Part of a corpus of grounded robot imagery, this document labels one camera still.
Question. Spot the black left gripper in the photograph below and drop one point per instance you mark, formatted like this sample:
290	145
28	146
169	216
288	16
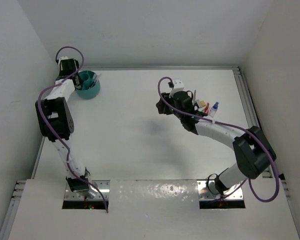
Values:
80	81

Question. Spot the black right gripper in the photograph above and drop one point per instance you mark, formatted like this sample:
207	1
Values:
163	107

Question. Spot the blue and white pen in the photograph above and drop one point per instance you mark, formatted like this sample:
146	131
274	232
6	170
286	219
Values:
95	79

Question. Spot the red gel pen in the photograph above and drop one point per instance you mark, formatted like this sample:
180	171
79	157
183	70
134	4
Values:
207	108

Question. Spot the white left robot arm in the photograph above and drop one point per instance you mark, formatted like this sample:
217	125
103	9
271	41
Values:
56	122

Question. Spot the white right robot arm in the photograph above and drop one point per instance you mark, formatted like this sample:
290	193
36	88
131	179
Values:
253	152

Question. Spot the teal round organizer container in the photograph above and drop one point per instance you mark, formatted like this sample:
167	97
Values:
86	92

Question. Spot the tan eraser block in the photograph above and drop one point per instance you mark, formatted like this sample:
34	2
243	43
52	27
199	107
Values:
200	103

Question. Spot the blue cap glue bottle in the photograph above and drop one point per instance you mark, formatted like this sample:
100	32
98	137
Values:
213	110

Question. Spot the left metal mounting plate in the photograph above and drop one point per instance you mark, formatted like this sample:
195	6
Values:
99	190

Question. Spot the metal mounting plate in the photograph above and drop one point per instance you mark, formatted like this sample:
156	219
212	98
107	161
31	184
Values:
207	192
99	190

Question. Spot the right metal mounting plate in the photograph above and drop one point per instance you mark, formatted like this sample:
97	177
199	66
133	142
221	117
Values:
207	192

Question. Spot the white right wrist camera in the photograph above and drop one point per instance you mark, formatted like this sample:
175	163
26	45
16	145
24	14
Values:
176	84

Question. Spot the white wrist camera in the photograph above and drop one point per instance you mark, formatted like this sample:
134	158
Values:
62	58
176	84

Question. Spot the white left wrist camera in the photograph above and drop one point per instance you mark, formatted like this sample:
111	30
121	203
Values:
62	58

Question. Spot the aluminium frame rail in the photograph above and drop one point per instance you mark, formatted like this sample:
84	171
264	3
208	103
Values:
246	99

